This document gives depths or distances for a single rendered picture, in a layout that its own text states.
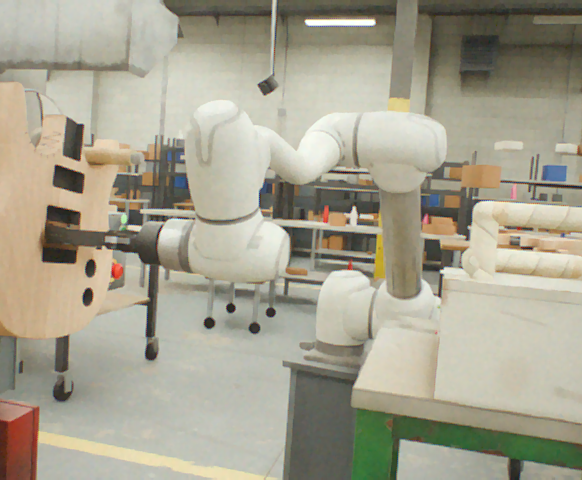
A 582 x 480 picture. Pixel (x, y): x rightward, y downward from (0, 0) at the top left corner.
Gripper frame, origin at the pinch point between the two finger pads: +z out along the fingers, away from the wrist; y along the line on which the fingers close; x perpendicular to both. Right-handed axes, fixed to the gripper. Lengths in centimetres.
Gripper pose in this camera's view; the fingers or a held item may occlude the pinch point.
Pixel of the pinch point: (63, 235)
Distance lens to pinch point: 110.4
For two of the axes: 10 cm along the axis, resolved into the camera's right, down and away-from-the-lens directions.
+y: 2.5, 0.7, 9.7
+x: 0.9, -9.9, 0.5
